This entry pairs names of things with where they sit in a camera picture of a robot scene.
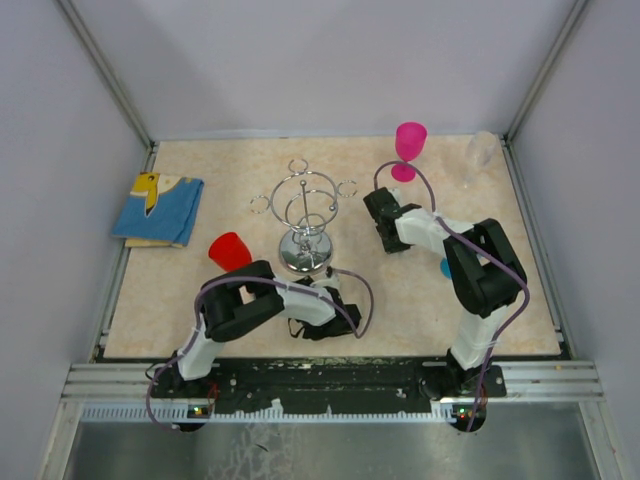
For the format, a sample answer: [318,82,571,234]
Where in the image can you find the pink wine glass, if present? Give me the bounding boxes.
[391,122,428,183]

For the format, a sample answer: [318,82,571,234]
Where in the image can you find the blue wine glass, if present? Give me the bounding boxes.
[440,259,452,279]

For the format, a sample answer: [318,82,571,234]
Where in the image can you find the clear wine glass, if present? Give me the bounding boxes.
[462,131,499,187]

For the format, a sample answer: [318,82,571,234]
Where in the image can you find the red wine glass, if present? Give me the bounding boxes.
[208,232,253,272]

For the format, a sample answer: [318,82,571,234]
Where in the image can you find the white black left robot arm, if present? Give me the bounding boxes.
[147,260,364,398]

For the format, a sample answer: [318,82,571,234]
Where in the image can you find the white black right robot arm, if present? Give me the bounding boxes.
[364,187,527,399]

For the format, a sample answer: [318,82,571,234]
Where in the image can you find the chrome wine glass rack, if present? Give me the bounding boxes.
[249,158,358,276]

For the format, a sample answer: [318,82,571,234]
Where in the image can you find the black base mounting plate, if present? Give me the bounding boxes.
[151,355,506,415]

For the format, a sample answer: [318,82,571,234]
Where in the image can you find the blue cloth with duck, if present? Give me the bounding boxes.
[111,172,204,248]

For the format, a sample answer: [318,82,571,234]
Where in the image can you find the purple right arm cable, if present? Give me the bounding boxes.
[373,160,530,434]

